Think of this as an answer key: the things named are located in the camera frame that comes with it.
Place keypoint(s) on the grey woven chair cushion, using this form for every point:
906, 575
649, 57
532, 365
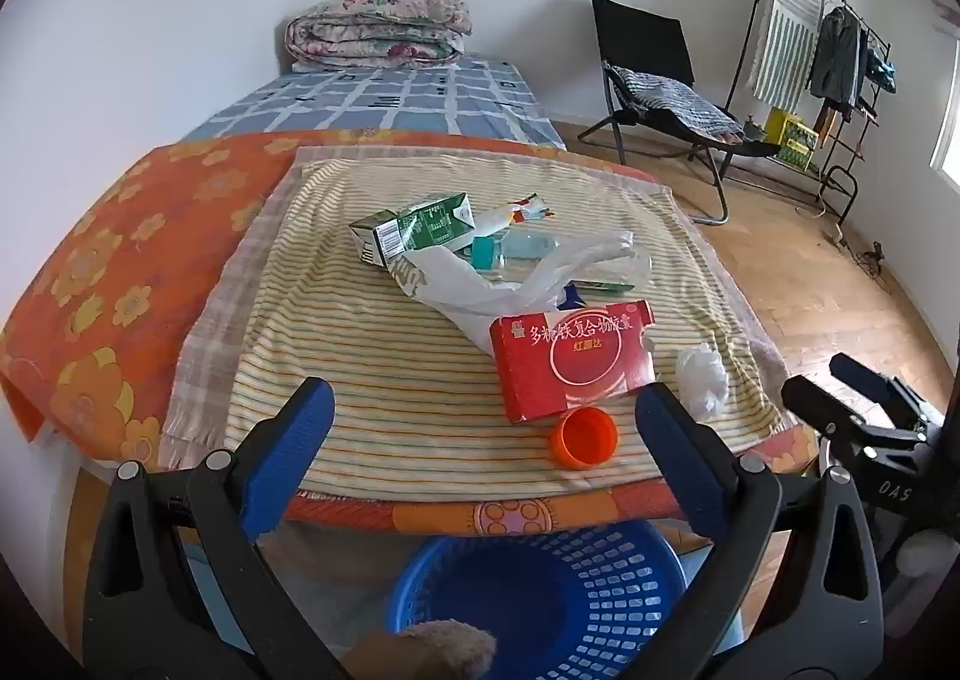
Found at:
675, 98

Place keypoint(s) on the dark hanging jacket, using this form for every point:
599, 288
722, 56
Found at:
836, 57

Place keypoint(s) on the green milk carton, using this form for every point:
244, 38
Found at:
420, 226

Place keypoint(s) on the clear plastic bottle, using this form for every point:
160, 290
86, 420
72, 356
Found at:
517, 251

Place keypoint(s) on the brown fuzzy cloth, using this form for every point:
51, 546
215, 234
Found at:
427, 650

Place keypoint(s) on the white snack wrapper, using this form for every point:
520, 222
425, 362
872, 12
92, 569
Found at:
499, 222

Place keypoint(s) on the black drying rack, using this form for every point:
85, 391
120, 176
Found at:
840, 158

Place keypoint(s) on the teal hanging garment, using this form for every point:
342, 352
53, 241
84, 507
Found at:
885, 68

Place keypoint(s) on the folded floral quilt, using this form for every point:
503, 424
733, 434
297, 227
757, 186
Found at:
375, 35

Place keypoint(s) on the striped yellow towel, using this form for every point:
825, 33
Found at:
352, 350

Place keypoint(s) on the yellow plastic crate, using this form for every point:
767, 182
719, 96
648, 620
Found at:
791, 136

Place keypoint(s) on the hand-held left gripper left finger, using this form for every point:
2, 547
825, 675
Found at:
300, 425

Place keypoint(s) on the crumpled white tissue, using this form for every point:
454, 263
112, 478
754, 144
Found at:
701, 380

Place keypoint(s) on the blue checked bed sheet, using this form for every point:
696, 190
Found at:
390, 98

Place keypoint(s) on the orange floral blanket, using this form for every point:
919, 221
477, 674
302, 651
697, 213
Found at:
127, 260

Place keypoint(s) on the window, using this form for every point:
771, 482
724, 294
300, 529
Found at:
949, 140

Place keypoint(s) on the black folding chair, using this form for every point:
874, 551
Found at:
637, 35

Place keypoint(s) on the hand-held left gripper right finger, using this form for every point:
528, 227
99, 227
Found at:
667, 440

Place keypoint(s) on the white plastic bag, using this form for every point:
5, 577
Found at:
480, 290

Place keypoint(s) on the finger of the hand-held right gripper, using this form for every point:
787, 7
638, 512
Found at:
851, 371
806, 399

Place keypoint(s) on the orange bottle cap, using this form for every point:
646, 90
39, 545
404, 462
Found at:
585, 436

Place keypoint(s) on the red cardboard box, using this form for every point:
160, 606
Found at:
577, 365

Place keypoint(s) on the blue plastic basket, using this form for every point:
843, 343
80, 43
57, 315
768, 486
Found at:
555, 597

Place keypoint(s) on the green striped hanging towel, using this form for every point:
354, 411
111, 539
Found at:
787, 27

